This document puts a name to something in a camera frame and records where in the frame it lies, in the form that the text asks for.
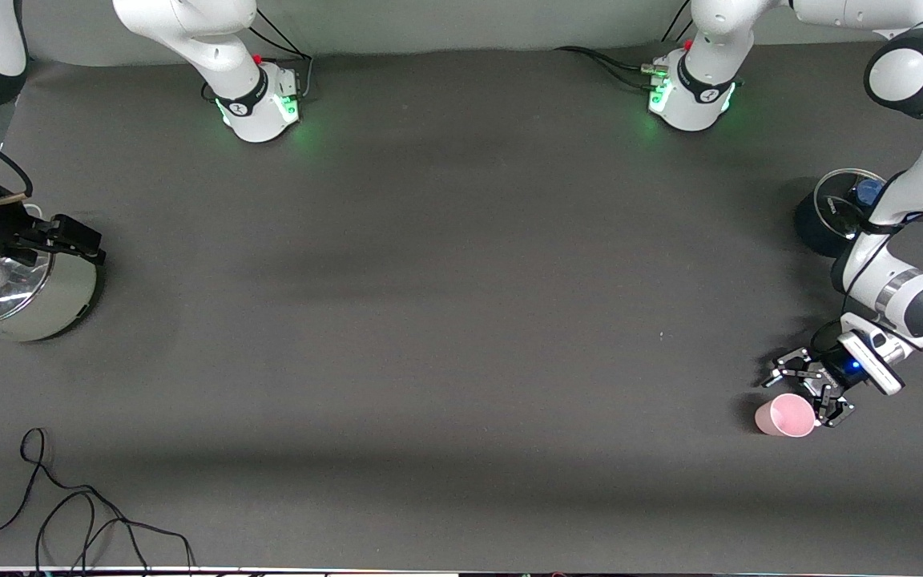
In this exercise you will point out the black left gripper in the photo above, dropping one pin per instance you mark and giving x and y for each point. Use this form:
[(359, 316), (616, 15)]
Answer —
[(832, 371)]

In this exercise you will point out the pink plastic cup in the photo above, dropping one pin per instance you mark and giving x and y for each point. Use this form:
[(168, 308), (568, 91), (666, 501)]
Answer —
[(786, 417)]

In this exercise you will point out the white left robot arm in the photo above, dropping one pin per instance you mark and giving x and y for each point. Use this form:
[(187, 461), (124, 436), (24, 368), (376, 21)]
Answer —
[(910, 72)]

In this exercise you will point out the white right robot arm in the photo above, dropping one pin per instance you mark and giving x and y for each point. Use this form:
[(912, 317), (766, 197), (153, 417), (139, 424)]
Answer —
[(213, 48)]

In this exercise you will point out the pale green cooking pot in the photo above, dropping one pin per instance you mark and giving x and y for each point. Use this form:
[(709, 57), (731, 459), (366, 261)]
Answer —
[(61, 304)]

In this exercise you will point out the glass pot lid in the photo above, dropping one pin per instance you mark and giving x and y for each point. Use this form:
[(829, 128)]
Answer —
[(13, 296)]

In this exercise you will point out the dark blue saucepan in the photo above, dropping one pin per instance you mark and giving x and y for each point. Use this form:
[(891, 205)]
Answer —
[(814, 236)]

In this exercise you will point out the dark grey table cloth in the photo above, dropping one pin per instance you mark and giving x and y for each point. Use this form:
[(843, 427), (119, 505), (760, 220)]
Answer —
[(461, 361)]

